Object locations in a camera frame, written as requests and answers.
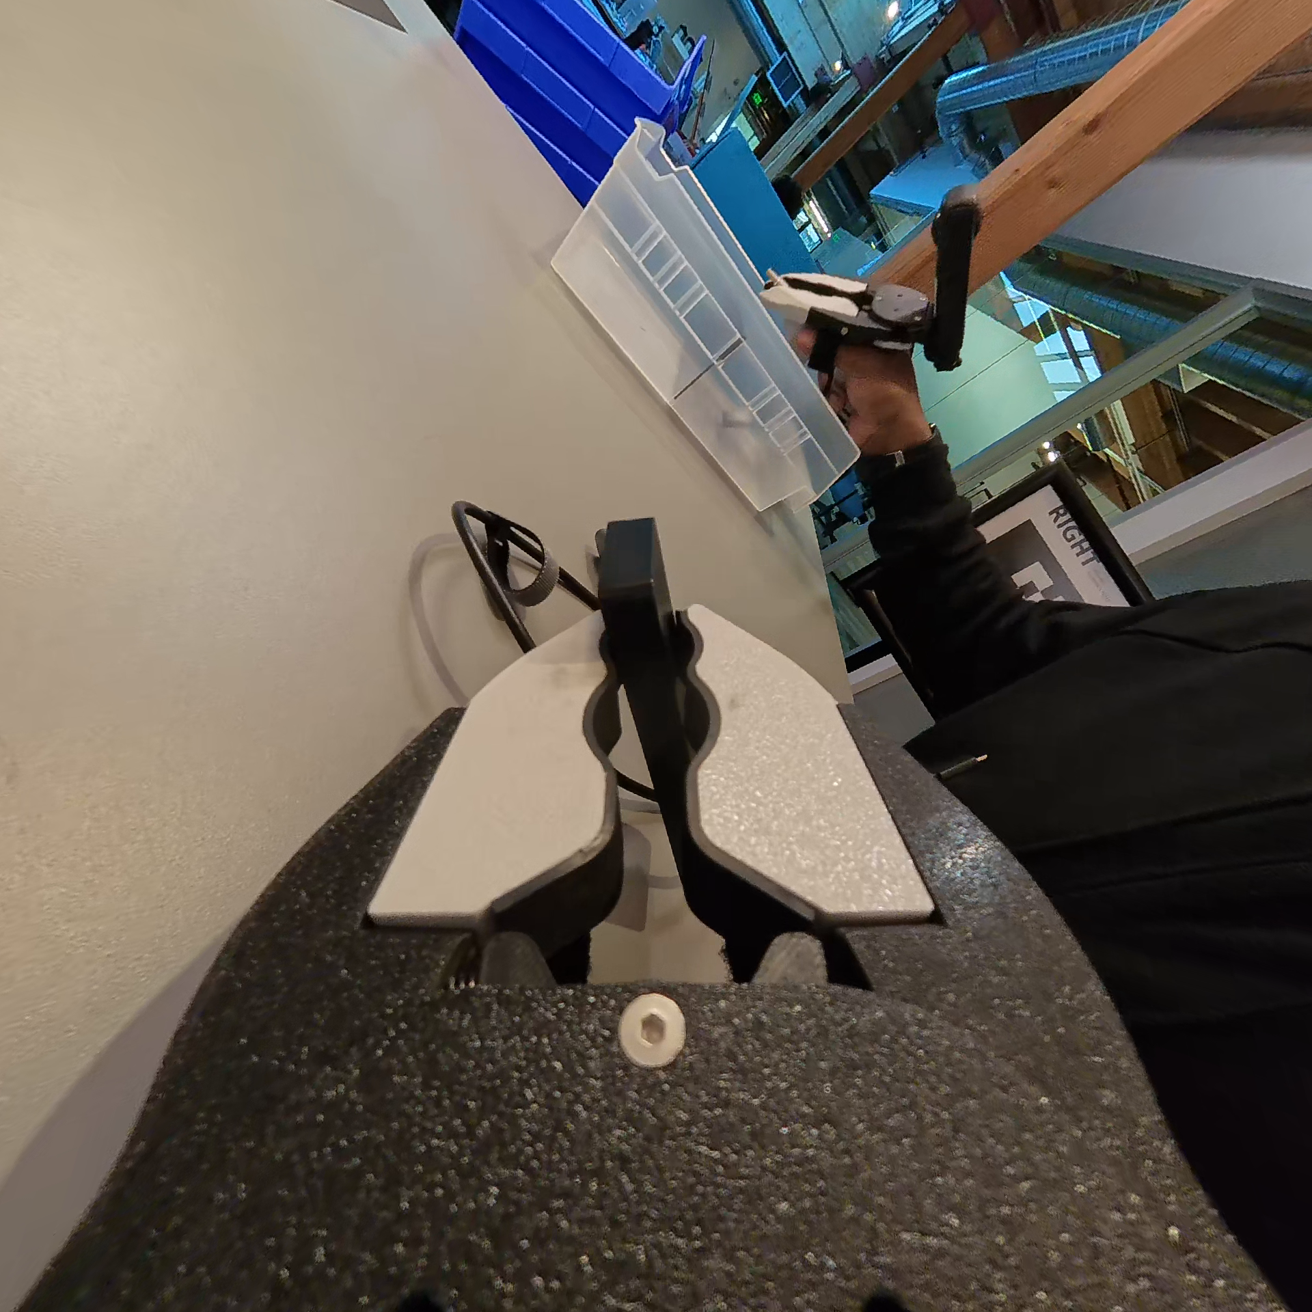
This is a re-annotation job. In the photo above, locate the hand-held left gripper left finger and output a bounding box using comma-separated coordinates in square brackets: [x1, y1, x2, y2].
[365, 612, 627, 930]

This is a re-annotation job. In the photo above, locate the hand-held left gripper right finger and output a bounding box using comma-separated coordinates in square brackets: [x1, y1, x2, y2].
[676, 602, 936, 930]

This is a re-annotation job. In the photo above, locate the clear plastic storage box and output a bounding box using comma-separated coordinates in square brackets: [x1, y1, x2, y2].
[549, 114, 861, 512]

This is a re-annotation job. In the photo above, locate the slim grey USB hub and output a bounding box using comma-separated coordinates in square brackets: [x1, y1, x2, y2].
[451, 500, 710, 852]

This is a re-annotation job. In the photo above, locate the grey desk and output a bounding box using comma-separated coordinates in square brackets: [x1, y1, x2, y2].
[0, 0, 857, 1312]

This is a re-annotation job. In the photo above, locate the person's right hand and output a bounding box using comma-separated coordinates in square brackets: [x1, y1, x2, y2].
[820, 343, 936, 457]

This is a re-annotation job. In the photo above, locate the wooden beam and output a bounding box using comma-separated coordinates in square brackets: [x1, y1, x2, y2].
[891, 0, 1312, 299]

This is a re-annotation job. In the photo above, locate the framed black sign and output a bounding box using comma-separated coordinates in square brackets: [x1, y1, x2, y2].
[963, 466, 1155, 606]

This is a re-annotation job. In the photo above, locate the nested blue bin stack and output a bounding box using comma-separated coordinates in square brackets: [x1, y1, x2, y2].
[453, 0, 710, 206]

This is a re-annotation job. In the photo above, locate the person's black torso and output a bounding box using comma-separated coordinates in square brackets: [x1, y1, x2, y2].
[906, 578, 1312, 1312]

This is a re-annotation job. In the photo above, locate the silver air duct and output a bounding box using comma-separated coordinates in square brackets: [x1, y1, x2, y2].
[935, 0, 1190, 119]

